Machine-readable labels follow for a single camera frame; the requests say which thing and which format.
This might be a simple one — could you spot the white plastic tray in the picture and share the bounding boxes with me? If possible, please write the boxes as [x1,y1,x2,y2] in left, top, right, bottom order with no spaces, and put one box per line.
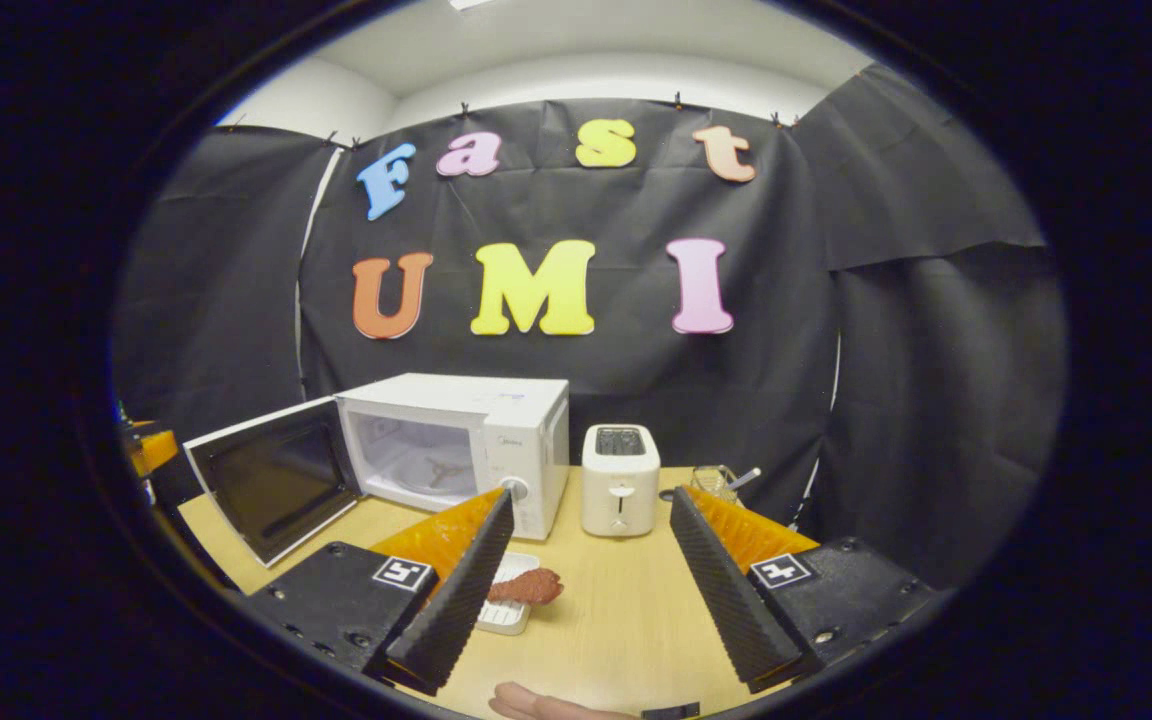
[476,552,542,637]

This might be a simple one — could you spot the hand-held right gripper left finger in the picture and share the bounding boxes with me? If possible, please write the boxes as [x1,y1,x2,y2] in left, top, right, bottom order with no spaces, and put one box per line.
[236,488,517,698]

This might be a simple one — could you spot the metal wire utensil holder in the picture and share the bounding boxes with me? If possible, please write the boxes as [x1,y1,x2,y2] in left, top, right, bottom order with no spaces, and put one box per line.
[691,464,749,506]

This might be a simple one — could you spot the white microwave oven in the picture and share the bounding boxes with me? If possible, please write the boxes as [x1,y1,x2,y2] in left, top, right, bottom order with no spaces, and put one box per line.
[183,373,572,569]

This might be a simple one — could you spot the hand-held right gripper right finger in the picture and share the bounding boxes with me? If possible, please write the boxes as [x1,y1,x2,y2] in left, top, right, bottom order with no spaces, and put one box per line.
[669,485,937,694]

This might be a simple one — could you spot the red chicken drumstick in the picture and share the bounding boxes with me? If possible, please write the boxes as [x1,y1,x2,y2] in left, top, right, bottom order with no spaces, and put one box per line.
[486,568,565,606]

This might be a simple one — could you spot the white toaster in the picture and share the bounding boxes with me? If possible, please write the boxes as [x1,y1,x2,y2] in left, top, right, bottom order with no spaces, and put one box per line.
[581,424,661,538]

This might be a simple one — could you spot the black backdrop cloth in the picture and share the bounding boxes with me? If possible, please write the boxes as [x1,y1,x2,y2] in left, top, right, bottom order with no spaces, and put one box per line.
[114,65,1067,591]

